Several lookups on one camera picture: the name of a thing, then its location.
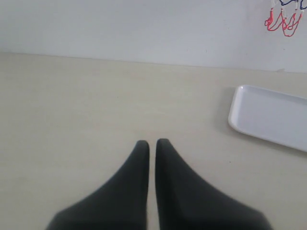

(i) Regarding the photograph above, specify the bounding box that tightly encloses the red white basketball net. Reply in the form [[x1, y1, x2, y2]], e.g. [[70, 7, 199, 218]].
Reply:
[[264, 0, 307, 38]]

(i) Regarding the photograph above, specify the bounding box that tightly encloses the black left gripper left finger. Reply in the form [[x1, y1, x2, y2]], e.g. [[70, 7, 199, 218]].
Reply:
[[47, 140, 150, 230]]

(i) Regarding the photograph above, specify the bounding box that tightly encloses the white plastic tray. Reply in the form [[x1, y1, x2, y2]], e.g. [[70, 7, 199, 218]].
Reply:
[[228, 85, 307, 151]]

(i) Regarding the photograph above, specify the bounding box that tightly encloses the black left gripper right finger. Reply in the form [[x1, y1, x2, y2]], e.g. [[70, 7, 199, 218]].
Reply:
[[155, 139, 272, 230]]

